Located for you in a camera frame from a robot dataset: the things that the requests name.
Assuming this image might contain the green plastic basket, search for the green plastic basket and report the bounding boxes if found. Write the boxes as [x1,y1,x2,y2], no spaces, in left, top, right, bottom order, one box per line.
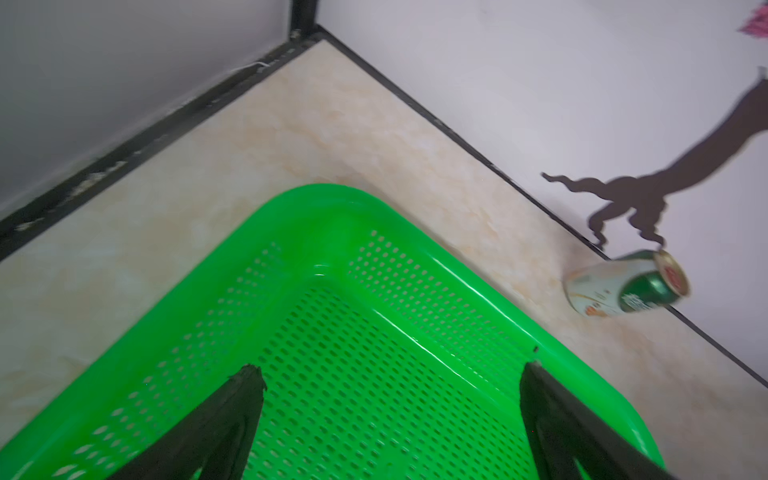
[1,184,662,479]

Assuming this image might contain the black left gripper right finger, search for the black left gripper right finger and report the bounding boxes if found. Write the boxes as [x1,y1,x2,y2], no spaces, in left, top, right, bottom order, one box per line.
[520,363,673,480]

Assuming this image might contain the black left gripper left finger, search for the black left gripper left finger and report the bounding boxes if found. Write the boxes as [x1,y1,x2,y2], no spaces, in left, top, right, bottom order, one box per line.
[111,365,267,479]

